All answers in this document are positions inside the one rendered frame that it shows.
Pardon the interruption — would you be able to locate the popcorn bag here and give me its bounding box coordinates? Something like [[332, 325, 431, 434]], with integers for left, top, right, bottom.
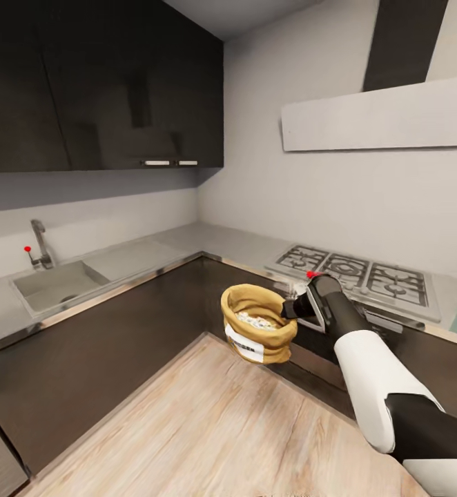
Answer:
[[221, 284, 298, 364]]

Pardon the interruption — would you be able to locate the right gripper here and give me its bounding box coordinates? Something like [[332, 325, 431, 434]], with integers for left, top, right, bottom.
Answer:
[[282, 296, 316, 319]]

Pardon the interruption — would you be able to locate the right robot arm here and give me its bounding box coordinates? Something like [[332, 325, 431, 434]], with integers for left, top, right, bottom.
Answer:
[[282, 273, 457, 497]]

